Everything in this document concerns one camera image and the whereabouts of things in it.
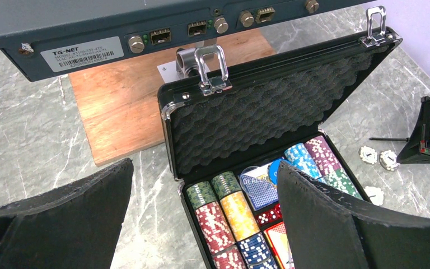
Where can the wooden board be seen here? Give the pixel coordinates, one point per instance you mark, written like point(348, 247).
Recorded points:
point(118, 105)

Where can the red green chip column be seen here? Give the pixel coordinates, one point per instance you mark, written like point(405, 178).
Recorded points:
point(214, 226)

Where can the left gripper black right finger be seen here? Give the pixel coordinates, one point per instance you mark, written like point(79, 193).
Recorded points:
point(327, 228)

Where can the blue dealer button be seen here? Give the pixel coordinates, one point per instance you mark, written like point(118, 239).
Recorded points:
point(273, 169)

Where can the dark rack-mount server unit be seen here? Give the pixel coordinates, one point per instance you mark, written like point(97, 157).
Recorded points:
point(44, 39)

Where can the red dice row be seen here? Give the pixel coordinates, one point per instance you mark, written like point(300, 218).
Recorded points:
point(269, 216)

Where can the silver metal stand bracket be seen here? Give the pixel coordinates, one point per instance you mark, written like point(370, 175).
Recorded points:
point(182, 67)

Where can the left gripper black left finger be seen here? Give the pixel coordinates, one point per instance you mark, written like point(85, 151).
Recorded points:
point(74, 226)

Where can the light blue chip column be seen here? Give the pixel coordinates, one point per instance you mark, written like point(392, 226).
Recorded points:
point(299, 157)

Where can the black poker chip case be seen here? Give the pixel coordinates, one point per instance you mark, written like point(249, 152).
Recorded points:
point(249, 114)

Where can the blue playing card deck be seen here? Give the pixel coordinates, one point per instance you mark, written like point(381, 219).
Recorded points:
point(258, 186)

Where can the white poker chip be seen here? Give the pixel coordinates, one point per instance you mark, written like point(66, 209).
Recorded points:
point(388, 160)
point(368, 155)
point(376, 195)

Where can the green yellow blue chip column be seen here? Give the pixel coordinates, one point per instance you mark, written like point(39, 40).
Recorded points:
point(251, 243)

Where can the pink green chip column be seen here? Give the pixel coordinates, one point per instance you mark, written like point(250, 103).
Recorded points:
point(330, 167)

